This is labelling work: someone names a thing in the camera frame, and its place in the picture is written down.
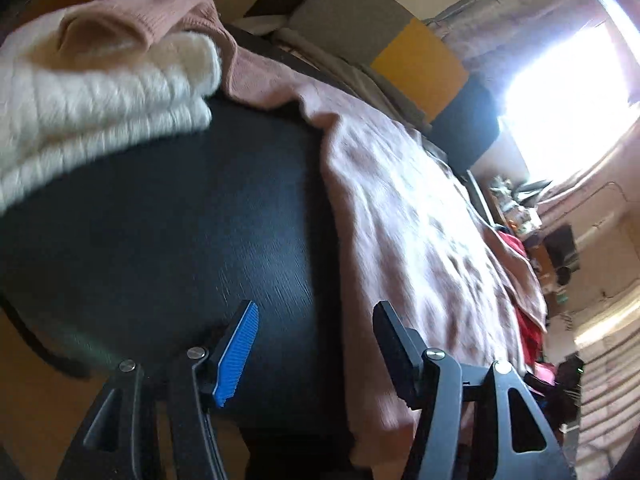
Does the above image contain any pinkish curtain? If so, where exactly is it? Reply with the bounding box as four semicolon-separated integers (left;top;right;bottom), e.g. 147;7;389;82
425;0;619;102

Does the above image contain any dark box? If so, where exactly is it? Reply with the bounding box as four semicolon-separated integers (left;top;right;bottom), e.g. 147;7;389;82
544;224;580;267

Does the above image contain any grey yellow navy chair back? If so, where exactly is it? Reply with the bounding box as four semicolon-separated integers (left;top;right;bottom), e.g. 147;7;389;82
240;0;502;172

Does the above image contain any pink knit sweater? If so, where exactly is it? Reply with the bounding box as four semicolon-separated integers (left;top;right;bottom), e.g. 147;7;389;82
59;0;549;467

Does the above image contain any red knit sweater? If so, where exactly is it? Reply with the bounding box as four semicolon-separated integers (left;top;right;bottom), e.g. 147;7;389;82
494;230;549;362

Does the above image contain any pile of small desk items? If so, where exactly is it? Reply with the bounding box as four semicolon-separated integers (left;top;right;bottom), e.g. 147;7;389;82
489;175;547;242

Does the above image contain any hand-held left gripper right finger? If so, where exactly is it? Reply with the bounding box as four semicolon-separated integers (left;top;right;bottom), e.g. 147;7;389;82
373;300;577;480

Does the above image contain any white ribbed knit sweater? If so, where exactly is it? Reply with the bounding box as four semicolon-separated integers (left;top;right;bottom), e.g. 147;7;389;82
0;10;224;214

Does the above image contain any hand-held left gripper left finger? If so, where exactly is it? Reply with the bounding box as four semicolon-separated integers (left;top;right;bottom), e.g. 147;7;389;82
55;300;261;480

